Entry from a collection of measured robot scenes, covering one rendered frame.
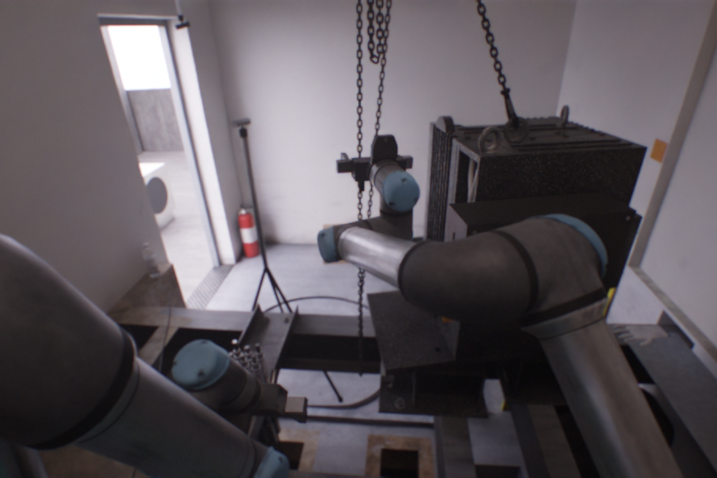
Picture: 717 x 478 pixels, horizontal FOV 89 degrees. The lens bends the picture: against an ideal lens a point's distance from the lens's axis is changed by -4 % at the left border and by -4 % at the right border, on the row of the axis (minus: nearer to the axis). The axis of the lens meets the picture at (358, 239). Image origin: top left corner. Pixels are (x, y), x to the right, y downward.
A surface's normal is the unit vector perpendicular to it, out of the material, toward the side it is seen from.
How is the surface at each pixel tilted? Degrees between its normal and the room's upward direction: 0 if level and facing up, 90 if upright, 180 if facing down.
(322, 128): 90
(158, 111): 90
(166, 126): 90
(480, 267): 44
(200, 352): 25
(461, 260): 35
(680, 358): 0
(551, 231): 17
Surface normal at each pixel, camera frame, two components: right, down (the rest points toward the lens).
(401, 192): 0.22, 0.44
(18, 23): 0.99, 0.02
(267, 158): -0.09, 0.48
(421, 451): -0.03, -0.88
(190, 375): -0.19, -0.62
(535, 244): 0.17, -0.59
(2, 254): 0.59, -0.80
